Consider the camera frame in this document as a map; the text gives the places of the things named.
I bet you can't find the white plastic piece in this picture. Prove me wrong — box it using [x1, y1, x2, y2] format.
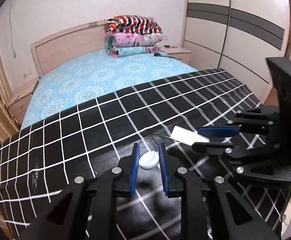
[170, 126, 210, 146]

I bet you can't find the small white cap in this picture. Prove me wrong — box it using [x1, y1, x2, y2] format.
[139, 151, 160, 170]

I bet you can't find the black white grid blanket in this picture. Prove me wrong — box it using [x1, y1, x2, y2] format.
[0, 69, 291, 239]

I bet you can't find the right beige nightstand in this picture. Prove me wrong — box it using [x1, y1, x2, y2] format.
[160, 46, 192, 64]

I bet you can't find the beige nightstand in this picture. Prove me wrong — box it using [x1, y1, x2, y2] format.
[8, 77, 39, 125]
[160, 46, 192, 64]

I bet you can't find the white grey sliding wardrobe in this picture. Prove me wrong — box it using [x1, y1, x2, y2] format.
[183, 0, 290, 101]

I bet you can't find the left beige nightstand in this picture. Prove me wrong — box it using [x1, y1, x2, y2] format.
[8, 77, 39, 125]

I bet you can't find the light blue folded quilt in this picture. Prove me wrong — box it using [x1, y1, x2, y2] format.
[105, 46, 160, 57]

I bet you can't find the light blue bed sheet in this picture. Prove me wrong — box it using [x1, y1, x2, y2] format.
[21, 50, 195, 128]

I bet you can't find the striped red folded quilt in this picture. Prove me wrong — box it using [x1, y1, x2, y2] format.
[105, 15, 162, 35]

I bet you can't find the pink folded quilt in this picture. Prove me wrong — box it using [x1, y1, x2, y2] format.
[105, 33, 163, 48]

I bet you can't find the beige wooden headboard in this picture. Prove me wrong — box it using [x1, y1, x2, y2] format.
[31, 21, 109, 77]

